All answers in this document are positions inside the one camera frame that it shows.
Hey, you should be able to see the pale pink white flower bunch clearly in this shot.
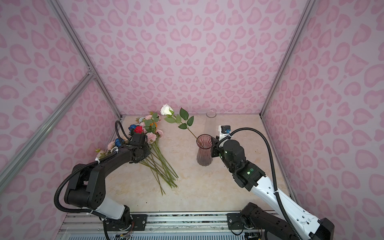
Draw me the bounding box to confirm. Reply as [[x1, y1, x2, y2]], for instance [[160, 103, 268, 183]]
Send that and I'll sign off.
[[95, 142, 118, 162]]

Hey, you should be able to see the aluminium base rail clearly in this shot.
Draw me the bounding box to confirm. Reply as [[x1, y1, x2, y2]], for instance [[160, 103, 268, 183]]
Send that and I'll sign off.
[[55, 210, 319, 240]]

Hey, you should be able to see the white rose stem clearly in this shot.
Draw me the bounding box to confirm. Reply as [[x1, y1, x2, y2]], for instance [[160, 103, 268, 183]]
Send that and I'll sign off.
[[160, 104, 198, 140]]

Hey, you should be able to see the purple ribbed glass vase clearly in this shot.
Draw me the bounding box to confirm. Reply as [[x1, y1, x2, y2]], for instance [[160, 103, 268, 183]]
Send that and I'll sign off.
[[197, 134, 213, 167]]

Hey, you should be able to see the aluminium frame profile left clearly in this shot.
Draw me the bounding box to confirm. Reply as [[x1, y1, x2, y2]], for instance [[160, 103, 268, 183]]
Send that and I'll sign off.
[[1, 1, 123, 193]]

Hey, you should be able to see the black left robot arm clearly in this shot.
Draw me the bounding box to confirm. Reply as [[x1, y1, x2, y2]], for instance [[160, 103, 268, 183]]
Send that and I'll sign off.
[[54, 121, 150, 231]]

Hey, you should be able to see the pink orange mixed flower stem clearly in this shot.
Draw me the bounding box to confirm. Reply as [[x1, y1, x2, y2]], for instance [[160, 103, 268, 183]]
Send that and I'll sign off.
[[136, 112, 161, 134]]

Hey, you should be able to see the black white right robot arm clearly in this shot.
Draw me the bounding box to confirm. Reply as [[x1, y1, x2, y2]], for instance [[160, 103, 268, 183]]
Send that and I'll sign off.
[[211, 125, 335, 240]]

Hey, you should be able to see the clear glass vase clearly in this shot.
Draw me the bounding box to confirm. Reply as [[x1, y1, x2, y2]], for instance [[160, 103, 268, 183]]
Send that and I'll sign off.
[[205, 111, 218, 137]]

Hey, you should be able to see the blue rose stem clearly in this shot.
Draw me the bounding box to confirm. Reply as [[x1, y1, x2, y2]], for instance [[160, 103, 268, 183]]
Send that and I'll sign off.
[[129, 125, 137, 134]]

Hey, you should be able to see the red rose stem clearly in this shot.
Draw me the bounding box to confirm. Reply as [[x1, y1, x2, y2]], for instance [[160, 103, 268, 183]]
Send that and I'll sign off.
[[134, 126, 144, 134]]

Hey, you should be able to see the pink rose spray stem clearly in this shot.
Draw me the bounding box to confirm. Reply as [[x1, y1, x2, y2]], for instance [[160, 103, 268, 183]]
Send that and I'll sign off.
[[142, 129, 179, 196]]

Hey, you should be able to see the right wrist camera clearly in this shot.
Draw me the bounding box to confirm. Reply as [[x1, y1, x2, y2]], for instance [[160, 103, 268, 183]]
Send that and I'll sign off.
[[218, 125, 231, 140]]

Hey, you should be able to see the aluminium frame profile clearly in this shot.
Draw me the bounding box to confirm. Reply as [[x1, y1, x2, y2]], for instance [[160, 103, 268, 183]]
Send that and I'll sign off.
[[259, 0, 318, 119], [1, 1, 123, 193]]

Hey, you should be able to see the aluminium frame profile right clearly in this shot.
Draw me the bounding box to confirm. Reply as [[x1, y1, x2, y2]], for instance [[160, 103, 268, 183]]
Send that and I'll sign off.
[[259, 0, 318, 119]]

